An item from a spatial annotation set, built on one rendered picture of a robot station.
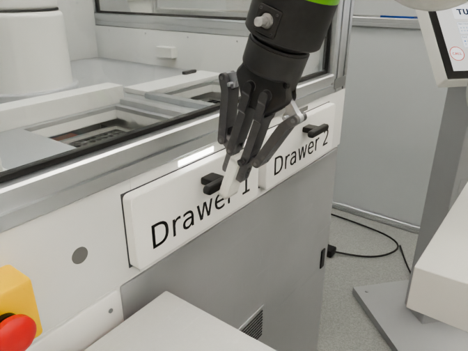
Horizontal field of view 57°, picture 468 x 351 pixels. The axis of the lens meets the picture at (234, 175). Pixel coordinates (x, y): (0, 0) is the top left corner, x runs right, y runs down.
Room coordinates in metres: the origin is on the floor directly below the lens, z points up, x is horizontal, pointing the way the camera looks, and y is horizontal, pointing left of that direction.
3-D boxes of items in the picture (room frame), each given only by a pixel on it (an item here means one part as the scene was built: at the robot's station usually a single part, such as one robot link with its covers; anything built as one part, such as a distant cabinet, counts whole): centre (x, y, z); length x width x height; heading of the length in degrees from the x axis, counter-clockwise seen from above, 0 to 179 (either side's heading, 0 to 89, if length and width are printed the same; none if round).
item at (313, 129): (0.84, -0.16, 0.91); 0.07 x 0.04 x 0.01; 143
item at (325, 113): (0.85, -0.14, 0.87); 0.29 x 0.02 x 0.11; 143
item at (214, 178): (0.58, 0.03, 0.91); 0.07 x 0.04 x 0.01; 143
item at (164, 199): (0.60, 0.05, 0.87); 0.29 x 0.02 x 0.11; 143
